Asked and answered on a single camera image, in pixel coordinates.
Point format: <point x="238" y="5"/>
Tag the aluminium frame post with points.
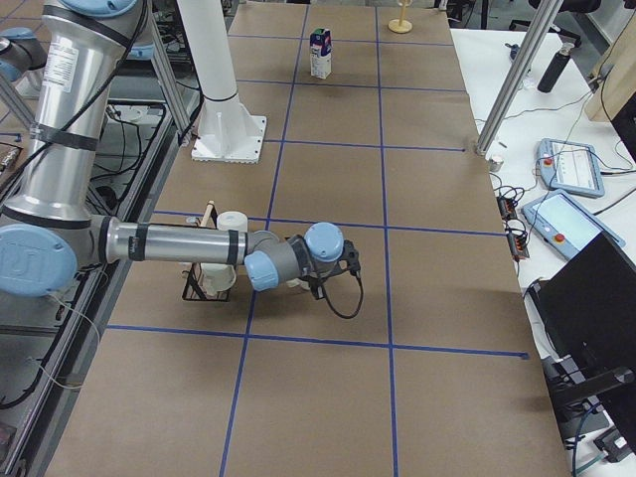
<point x="540" y="24"/>

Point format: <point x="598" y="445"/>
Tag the black water bottle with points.
<point x="555" y="68"/>

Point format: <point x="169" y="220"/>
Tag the small metal cylinder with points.
<point x="495" y="163"/>

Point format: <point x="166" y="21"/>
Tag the wooden mug tree stand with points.
<point x="401" y="25"/>

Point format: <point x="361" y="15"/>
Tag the blue white milk carton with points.
<point x="320" y="47"/>

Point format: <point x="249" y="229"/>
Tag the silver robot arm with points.
<point x="21" y="53"/>
<point x="47" y="232"/>

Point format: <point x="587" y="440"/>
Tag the far teach pendant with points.
<point x="570" y="166"/>

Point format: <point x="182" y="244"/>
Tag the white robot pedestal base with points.
<point x="227" y="132"/>

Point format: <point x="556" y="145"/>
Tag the teach pendant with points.
<point x="570" y="166"/>
<point x="564" y="223"/>

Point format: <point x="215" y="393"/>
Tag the black wire cup rack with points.
<point x="192" y="289"/>

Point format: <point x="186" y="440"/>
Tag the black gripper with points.
<point x="314" y="278"/>

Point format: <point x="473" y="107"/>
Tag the white upturned cup on rack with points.
<point x="232" y="221"/>

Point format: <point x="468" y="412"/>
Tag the near teach pendant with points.
<point x="564" y="223"/>

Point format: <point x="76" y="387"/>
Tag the black monitor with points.
<point x="588" y="309"/>

